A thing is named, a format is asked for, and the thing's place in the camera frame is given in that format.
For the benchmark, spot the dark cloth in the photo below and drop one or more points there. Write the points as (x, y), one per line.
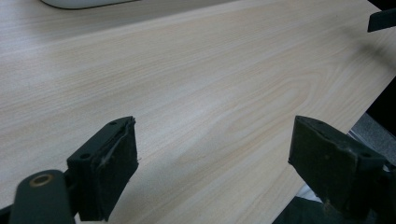
(299, 213)

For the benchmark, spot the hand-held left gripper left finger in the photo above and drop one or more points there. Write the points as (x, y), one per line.
(106, 174)

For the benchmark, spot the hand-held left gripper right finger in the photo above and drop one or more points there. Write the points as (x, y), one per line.
(330, 161)

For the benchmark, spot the white dish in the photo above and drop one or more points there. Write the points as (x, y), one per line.
(84, 3)

